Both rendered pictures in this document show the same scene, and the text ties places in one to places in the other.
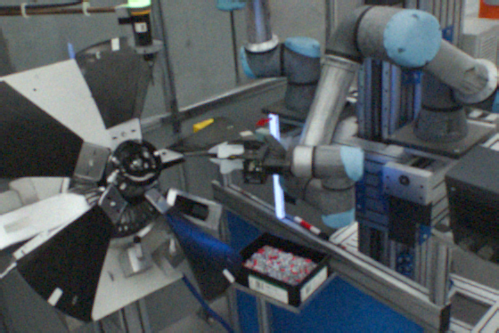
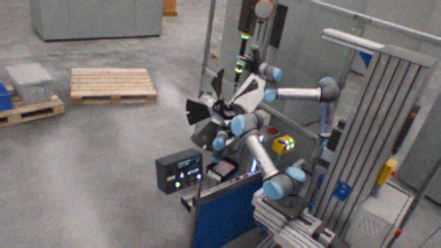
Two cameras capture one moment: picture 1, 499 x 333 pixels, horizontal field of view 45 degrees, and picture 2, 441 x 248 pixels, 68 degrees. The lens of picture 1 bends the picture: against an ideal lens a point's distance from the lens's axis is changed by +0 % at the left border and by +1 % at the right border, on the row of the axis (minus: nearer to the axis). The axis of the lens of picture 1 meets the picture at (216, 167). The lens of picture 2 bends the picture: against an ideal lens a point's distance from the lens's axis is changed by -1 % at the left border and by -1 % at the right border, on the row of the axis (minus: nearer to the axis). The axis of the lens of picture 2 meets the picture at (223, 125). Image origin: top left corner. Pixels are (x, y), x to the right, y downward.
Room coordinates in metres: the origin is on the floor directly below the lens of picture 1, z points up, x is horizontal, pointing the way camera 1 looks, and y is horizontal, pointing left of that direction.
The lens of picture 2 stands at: (0.80, -2.11, 2.39)
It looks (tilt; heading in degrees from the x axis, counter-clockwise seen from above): 30 degrees down; 78
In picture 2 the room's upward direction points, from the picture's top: 10 degrees clockwise
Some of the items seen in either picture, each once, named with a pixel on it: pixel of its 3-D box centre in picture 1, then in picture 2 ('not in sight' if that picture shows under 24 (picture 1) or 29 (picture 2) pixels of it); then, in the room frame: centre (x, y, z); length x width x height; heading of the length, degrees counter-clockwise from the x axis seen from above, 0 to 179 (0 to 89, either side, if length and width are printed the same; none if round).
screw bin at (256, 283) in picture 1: (279, 267); (222, 168); (1.28, -0.13, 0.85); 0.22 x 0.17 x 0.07; 47
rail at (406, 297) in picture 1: (307, 241); (242, 180); (1.43, -0.23, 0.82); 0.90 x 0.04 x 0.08; 32
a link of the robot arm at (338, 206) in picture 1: (332, 198); (219, 154); (1.21, -0.26, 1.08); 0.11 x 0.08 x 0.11; 32
